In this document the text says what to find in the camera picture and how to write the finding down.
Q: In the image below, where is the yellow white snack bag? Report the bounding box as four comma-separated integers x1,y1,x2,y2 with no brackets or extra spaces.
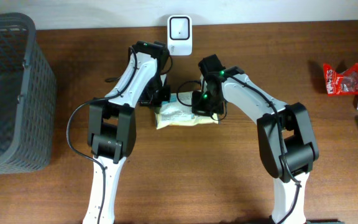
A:
155,93,218,129

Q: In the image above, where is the red snack bag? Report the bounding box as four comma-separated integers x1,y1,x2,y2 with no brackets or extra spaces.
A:
323,63,358,96

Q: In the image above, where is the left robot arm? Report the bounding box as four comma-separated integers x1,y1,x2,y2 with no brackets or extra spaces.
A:
83,41,170,223

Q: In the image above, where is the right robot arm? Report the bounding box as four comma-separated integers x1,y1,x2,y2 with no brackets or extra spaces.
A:
191,55,319,223

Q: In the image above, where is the white barcode scanner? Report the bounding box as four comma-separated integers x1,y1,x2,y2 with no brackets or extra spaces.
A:
167,15,193,56

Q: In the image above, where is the grey plastic basket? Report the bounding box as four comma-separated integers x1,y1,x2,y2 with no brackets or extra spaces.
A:
0,12,57,174

